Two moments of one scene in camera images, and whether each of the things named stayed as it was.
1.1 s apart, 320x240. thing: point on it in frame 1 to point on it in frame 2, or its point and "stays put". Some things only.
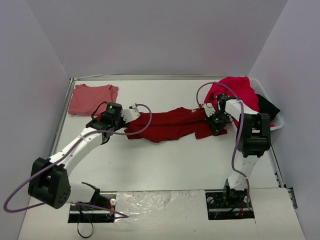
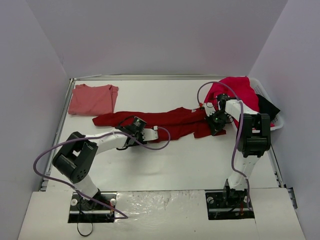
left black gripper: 122,122 to 129,139
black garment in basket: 266,107 stays put
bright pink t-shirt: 241,86 stays put
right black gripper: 215,127 stays put
